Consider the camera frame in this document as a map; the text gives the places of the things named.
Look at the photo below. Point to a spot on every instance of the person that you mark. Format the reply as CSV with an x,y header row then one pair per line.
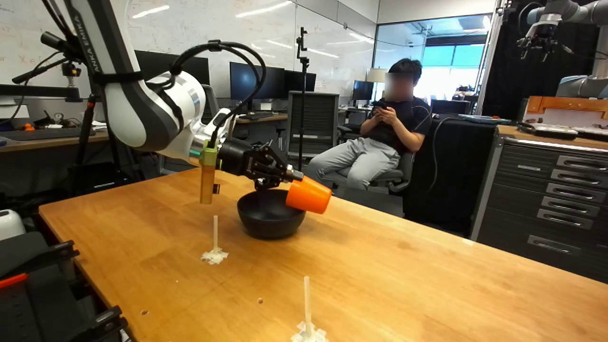
x,y
380,147

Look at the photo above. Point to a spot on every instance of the camera on tripod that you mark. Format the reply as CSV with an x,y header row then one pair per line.
x,y
71,71

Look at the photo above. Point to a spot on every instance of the grey drawer cabinet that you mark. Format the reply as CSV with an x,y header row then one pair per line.
x,y
546,199

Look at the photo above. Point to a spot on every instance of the window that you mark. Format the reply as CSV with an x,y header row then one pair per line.
x,y
446,57

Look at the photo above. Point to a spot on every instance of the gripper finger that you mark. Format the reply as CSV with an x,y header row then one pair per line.
x,y
290,174
268,183

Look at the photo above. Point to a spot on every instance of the white table lamp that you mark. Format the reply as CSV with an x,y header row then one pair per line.
x,y
376,75

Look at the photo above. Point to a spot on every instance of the black equipment case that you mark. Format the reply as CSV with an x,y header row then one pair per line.
x,y
38,294

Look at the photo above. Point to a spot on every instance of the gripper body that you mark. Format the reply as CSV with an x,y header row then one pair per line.
x,y
240,156

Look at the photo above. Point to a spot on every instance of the grey mesh office chair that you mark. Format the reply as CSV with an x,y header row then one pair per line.
x,y
313,118

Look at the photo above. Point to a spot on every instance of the large black monitor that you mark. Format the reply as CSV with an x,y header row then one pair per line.
x,y
156,64

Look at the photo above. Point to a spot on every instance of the orange plastic cup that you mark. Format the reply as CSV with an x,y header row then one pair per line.
x,y
309,194

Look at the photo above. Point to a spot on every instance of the small black monitor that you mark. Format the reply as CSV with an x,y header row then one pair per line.
x,y
363,89

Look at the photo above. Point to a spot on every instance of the white appliance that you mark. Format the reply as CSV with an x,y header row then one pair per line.
x,y
8,223

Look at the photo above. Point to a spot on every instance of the row of monitors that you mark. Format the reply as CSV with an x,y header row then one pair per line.
x,y
256,80

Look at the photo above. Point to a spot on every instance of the white peg on base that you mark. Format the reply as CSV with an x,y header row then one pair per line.
x,y
308,323
215,254

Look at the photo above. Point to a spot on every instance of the wooden desk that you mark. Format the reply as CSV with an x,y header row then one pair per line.
x,y
52,141

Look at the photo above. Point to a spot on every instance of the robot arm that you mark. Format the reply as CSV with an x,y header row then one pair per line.
x,y
142,109

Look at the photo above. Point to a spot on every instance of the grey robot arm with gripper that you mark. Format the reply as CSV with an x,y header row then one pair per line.
x,y
579,14

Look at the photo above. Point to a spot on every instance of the black bowl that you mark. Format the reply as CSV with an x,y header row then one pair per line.
x,y
268,216

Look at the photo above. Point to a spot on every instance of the stand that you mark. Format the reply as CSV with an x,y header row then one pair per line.
x,y
302,95

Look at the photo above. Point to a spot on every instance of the black draped table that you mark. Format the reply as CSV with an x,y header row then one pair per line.
x,y
456,171

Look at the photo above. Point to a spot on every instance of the wooden frame box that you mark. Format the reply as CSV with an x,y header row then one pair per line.
x,y
570,111

